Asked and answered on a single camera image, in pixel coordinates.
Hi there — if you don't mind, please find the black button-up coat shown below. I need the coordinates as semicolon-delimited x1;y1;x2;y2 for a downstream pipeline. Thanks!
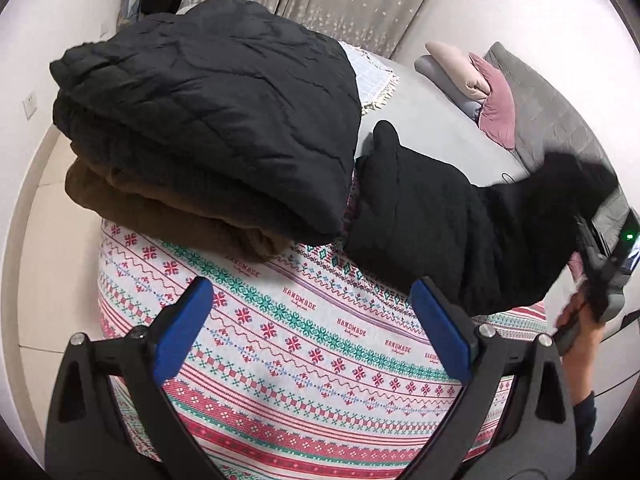
344;120;618;316

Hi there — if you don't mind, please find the person's right hand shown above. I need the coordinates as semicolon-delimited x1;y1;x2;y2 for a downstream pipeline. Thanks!
555;290;604;375

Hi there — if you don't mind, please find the patterned red green blanket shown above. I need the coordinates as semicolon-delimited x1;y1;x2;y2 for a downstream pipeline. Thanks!
96;173;549;480

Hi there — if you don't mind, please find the folded brown jacket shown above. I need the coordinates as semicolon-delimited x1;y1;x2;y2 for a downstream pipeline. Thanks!
65;159;292;262

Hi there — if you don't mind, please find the grey quilted headboard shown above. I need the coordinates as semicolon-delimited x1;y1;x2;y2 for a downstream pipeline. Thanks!
473;44;629;262

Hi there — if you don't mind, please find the pink pillow on bedding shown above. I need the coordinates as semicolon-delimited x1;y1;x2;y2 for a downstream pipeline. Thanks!
470;53;515;151

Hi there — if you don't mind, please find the folded black puffer jacket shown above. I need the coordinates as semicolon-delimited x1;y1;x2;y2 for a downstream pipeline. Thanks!
50;0;361;245

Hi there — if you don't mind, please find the folded grey-blue blanket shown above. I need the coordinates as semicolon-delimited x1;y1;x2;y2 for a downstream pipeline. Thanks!
414;55;483;122

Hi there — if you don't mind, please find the white fringed throw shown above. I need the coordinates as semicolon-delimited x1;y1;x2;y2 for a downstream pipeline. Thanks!
340;41;399;115

